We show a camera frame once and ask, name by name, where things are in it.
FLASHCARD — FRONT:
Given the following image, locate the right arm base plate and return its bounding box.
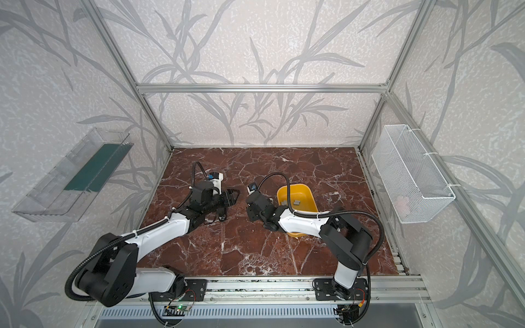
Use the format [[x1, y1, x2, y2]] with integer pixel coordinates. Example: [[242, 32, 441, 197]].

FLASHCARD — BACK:
[[313, 278, 369, 302]]

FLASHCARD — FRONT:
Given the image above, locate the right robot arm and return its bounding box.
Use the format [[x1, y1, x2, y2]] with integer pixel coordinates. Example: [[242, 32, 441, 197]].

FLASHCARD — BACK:
[[247, 191, 385, 299]]

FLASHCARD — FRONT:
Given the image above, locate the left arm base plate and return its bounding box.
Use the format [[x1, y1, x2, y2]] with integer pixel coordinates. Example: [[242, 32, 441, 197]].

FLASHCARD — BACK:
[[152, 279, 208, 302]]

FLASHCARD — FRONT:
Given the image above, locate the white wire mesh basket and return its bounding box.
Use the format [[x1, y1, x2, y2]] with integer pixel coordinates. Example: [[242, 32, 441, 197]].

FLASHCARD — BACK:
[[372, 124, 455, 224]]

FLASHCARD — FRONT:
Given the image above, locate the yellow plastic tray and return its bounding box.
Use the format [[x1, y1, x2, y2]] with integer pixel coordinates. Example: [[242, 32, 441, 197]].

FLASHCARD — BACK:
[[277, 184, 319, 237]]

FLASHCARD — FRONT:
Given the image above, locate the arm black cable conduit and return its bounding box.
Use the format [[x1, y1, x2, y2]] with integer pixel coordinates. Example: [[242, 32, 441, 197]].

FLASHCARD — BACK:
[[256, 171, 386, 304], [64, 161, 210, 302]]

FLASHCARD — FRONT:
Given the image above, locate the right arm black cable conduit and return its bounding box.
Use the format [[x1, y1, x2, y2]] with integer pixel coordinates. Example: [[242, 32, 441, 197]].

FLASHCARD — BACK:
[[256, 171, 386, 304]]

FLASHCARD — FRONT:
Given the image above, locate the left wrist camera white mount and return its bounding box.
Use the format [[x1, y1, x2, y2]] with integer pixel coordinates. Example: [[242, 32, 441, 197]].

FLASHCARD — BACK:
[[206, 172, 224, 195]]

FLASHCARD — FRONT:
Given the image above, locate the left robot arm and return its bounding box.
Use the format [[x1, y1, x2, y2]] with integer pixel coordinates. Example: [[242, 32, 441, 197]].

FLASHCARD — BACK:
[[64, 181, 241, 308]]

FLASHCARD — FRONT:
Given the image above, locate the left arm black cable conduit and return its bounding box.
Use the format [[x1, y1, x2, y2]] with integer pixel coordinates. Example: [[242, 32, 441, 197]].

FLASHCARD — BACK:
[[64, 161, 210, 302]]

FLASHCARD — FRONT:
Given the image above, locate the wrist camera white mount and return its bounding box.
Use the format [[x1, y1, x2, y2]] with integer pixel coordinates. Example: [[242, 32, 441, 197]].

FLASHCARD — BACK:
[[247, 183, 258, 194], [206, 172, 224, 195]]

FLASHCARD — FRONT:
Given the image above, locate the aluminium front rail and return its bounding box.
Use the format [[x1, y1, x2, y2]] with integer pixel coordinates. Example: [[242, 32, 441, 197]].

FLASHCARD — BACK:
[[85, 275, 431, 307]]

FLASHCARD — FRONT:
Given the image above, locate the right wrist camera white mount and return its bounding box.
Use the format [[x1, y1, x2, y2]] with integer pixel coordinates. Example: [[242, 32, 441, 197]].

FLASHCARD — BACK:
[[247, 183, 258, 194]]

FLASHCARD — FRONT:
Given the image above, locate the clear acrylic wall shelf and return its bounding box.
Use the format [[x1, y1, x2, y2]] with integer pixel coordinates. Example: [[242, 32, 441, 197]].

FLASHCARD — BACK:
[[12, 128, 133, 223]]

